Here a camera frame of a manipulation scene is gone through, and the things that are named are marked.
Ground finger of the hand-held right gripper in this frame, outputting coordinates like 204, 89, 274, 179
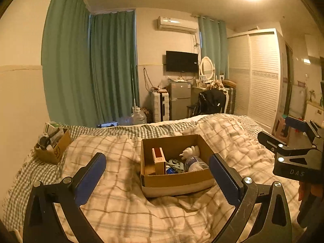
257, 131, 315, 162
285, 116, 324, 145

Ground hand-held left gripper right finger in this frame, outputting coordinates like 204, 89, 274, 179
209, 153, 293, 243

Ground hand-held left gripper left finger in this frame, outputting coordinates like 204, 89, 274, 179
23, 152, 107, 243

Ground clear cotton swab jar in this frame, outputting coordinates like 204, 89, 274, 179
184, 156, 210, 172

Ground white rabbit figurine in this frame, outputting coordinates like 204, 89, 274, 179
179, 145, 201, 161

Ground large cardboard box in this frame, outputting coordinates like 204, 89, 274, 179
140, 134, 215, 198

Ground person's right hand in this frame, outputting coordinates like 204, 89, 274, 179
298, 182, 324, 203

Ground printed cardboard carton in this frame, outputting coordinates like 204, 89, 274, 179
272, 116, 295, 143

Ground white counter cabinet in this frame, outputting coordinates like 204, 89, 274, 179
304, 100, 324, 129

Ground small cardboard box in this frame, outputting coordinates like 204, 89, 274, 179
34, 129, 72, 165

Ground beige plaid blanket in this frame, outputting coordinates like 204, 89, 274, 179
54, 114, 304, 243

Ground white louvered wardrobe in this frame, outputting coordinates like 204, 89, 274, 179
226, 28, 290, 129

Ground white vanity desk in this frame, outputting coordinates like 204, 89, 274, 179
191, 82, 232, 114

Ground black round container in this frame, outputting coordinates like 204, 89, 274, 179
38, 136, 51, 149

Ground green checked bed sheet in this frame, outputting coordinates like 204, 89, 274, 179
2, 114, 261, 223

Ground green white carton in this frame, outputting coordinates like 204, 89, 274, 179
45, 122, 62, 133

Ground black jacket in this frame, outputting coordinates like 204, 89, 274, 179
192, 90, 226, 117

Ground clear water jug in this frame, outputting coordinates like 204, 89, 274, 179
130, 107, 147, 125

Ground dark floral bag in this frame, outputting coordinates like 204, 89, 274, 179
142, 108, 153, 123

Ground grey small fridge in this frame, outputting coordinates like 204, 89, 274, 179
168, 80, 191, 120

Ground white oval mirror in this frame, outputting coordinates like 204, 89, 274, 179
199, 56, 215, 77

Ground white suitcase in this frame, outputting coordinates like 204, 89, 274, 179
151, 91, 170, 122

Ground white pole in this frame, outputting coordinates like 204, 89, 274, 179
131, 64, 137, 108

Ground narrow light green curtain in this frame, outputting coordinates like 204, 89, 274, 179
198, 16, 229, 81

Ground wide green curtain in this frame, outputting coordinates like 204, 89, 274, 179
42, 0, 95, 127

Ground white air conditioner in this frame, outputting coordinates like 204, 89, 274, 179
157, 16, 198, 33

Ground wall cables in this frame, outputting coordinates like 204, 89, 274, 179
143, 68, 153, 91

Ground black wall television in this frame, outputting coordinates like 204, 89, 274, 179
166, 51, 198, 72

